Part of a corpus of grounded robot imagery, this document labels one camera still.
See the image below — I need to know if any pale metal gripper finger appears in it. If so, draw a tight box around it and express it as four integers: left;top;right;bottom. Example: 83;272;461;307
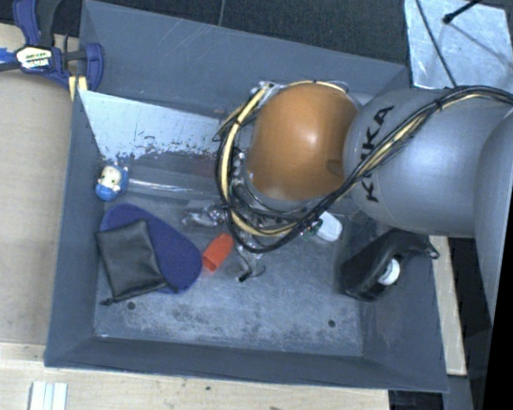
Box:
232;240;272;288
180;199;231;234

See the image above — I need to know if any orange plastic cup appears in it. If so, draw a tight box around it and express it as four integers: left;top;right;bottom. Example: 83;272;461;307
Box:
199;230;237;277

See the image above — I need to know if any blue flat oval pad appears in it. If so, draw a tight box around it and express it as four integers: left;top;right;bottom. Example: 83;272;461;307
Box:
91;199;211;297

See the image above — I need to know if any grey metal bin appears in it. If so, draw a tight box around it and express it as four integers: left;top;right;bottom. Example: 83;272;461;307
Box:
29;0;497;410

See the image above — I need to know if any black cloth pouch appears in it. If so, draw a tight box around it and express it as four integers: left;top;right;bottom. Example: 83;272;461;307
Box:
83;212;189;317

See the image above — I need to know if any white and blue toy baby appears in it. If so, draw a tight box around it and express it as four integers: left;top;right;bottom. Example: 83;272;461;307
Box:
92;161;132;205

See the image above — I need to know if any black holder with white wheel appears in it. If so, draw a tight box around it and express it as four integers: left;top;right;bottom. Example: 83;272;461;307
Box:
335;220;444;312

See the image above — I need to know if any pale wood board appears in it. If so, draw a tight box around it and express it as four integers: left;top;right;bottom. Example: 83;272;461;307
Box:
0;68;85;352

